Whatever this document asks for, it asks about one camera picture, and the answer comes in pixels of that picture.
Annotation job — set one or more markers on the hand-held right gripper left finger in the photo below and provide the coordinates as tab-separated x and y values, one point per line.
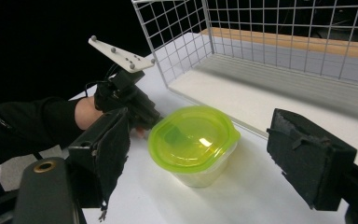
104	155

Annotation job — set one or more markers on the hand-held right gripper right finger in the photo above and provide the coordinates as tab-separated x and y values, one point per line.
310	158

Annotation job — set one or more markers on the clear container with green lid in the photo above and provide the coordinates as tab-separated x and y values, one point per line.
192	143

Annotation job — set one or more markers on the wooden table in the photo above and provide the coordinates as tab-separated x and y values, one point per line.
323	46

